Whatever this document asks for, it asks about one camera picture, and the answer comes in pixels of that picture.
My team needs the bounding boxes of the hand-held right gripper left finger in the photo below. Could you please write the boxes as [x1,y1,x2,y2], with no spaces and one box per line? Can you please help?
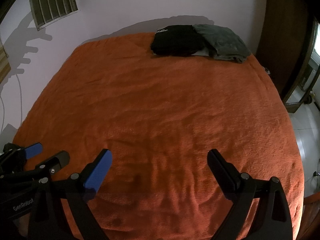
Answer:
[27,149,112,240]

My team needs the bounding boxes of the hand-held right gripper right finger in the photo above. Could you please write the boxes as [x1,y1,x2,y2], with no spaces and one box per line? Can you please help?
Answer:
[207,149,293,240]

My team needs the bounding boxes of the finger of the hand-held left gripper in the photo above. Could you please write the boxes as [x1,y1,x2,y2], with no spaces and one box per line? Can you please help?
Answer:
[0,142,43,176]
[0,151,70,181]

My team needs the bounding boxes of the orange fleece blanket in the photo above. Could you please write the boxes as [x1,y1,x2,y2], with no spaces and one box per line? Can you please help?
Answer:
[11,32,305,240]

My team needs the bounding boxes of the wooden slatted panel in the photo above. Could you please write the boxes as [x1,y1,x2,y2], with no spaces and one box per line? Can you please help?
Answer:
[0,36,11,83]

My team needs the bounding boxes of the metal framed glass door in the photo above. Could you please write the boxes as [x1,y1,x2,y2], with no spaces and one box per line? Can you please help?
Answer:
[282,15,320,114]

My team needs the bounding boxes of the grey folded garment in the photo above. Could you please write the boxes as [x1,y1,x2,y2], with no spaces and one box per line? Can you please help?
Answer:
[192,24,251,64]

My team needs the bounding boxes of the black folded garment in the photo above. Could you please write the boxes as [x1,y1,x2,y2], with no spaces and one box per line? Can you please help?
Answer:
[150,25,208,57]

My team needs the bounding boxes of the barred window vent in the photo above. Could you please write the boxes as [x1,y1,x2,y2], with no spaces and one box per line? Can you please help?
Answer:
[28,0,79,31]

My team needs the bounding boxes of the brown wooden wardrobe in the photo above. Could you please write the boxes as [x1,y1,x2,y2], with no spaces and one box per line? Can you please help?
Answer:
[255,0,316,98]

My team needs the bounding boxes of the white wall cable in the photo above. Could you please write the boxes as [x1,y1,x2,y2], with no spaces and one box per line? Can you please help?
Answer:
[0,71,25,130]

